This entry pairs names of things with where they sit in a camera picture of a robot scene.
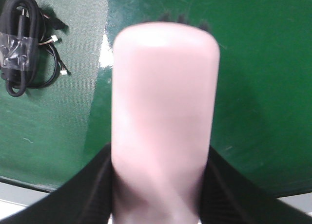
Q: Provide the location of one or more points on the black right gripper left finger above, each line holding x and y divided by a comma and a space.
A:
84, 199

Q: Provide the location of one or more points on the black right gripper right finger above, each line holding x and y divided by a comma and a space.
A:
228, 197

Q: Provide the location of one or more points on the pink hand brush black bristles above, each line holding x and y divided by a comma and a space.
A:
164, 81

